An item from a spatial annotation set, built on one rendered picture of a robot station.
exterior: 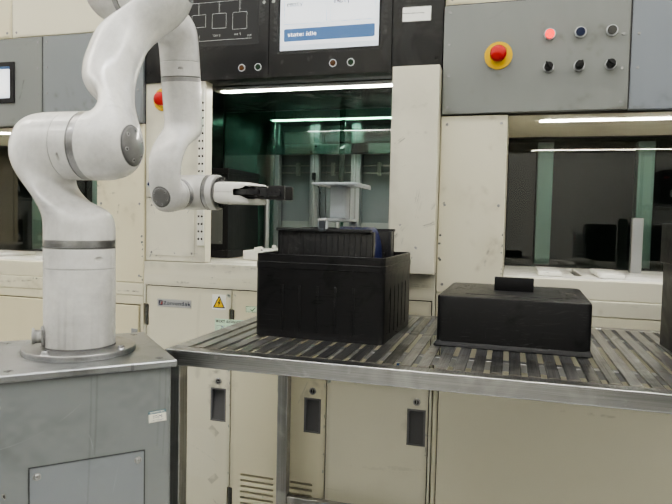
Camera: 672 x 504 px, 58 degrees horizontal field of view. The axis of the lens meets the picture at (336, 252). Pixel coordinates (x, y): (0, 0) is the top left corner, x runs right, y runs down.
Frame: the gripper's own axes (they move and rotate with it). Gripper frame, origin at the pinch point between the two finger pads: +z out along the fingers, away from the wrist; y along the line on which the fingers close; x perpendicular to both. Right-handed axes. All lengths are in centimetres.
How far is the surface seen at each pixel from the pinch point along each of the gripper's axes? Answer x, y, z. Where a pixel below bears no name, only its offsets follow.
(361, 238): -9.4, 10.9, 22.5
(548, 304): -21, 9, 59
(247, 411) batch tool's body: -62, -29, -22
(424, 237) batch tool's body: -9.9, -25.6, 28.9
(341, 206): -2.9, 1.9, 15.2
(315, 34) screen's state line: 45, -30, -3
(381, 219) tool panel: -6, -119, -6
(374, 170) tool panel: 15, -119, -9
